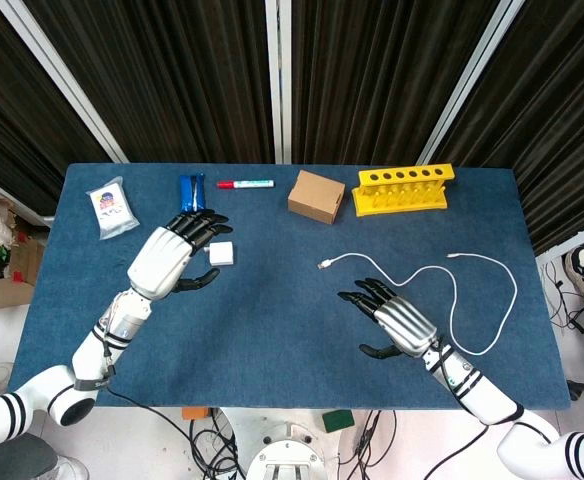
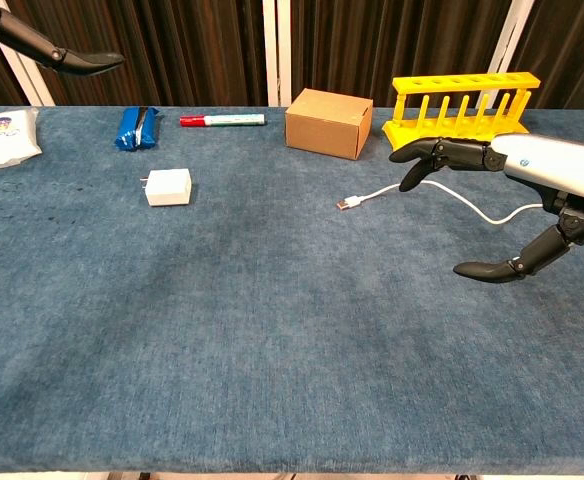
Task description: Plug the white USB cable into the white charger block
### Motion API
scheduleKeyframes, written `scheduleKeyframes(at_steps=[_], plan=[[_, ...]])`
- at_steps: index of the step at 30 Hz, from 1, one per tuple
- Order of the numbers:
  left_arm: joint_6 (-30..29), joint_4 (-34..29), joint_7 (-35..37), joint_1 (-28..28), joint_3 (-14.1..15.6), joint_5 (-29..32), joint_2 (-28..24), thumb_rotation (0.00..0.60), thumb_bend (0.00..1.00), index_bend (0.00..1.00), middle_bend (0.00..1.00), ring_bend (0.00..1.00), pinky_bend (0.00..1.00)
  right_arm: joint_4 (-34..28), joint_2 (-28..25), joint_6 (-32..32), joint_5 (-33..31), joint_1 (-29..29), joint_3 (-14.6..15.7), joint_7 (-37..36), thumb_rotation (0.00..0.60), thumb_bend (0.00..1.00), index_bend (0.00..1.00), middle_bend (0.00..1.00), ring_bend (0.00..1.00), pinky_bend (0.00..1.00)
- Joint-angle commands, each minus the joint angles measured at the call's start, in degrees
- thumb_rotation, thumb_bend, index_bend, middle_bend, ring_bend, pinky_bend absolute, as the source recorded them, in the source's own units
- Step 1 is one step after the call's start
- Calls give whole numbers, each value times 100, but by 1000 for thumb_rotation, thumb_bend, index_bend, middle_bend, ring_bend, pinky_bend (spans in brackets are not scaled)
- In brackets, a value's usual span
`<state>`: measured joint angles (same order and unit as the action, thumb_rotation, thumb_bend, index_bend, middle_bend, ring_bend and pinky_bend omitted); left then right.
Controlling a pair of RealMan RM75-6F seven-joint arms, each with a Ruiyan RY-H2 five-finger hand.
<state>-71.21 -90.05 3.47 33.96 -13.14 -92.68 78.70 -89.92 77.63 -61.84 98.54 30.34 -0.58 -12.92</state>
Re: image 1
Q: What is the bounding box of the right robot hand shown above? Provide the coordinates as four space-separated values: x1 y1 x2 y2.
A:
336 277 443 361

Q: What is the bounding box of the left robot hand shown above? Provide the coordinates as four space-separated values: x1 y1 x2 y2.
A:
126 209 235 302

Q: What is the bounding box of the white charger cube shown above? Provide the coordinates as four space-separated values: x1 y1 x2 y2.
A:
202 241 237 267

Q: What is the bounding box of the white cable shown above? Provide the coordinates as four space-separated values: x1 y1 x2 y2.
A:
317 251 518 357

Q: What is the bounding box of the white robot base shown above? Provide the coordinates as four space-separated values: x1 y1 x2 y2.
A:
221 408 346 480

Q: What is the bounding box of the blue snack packet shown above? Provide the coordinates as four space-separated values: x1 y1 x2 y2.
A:
178 172 208 215

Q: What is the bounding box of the yellow test tube rack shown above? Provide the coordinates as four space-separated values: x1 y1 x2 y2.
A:
350 163 457 218

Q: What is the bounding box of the red capped white marker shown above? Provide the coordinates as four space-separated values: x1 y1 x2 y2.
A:
216 179 276 190

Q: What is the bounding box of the green block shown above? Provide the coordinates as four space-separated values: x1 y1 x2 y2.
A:
321 409 356 434

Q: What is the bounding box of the blue table cloth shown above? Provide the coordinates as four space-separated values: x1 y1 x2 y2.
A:
7 162 572 411

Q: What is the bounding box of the small cardboard box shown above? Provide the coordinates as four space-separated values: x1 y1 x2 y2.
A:
286 169 347 226

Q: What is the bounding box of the large floor cardboard box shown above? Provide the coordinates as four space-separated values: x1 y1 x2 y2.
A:
0 234 48 312

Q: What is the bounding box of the grey trouser leg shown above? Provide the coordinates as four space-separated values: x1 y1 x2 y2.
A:
0 432 58 480

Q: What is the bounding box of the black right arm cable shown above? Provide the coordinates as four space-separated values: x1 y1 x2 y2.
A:
421 342 493 480

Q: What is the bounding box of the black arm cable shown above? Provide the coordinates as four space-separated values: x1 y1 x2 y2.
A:
421 342 493 480
94 319 213 480

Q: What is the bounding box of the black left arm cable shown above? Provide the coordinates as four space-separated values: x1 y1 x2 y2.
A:
94 319 213 480

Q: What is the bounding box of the black floor cable tangle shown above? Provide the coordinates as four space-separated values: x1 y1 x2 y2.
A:
541 259 584 341
189 409 248 480
339 409 398 480

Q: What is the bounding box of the white low frame bar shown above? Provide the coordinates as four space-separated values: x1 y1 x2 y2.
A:
534 213 584 266
0 167 56 229

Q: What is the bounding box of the white slanted frame bar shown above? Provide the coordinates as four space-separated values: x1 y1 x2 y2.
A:
416 0 526 165
0 0 131 165

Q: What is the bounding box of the white upright frame post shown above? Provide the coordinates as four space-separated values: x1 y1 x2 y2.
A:
264 0 293 165

